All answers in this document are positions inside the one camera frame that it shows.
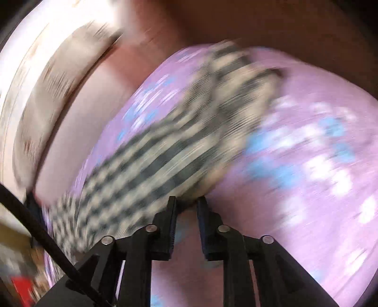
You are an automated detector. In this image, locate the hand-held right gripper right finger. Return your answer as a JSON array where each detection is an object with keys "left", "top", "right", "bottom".
[{"left": 196, "top": 196, "right": 340, "bottom": 307}]

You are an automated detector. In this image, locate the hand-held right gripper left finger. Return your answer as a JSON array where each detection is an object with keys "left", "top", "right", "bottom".
[{"left": 65, "top": 196, "right": 179, "bottom": 307}]

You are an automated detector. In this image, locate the black and cream checkered coat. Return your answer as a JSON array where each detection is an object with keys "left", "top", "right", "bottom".
[{"left": 49, "top": 41, "right": 287, "bottom": 254}]

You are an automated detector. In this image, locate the purple floral bed sheet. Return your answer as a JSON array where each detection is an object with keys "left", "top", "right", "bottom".
[{"left": 43, "top": 44, "right": 378, "bottom": 307}]

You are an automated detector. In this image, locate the red object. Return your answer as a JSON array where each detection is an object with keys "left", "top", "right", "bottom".
[{"left": 10, "top": 274, "right": 36, "bottom": 307}]

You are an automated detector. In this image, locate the black cable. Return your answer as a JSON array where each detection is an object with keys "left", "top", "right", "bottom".
[{"left": 0, "top": 183, "right": 110, "bottom": 307}]

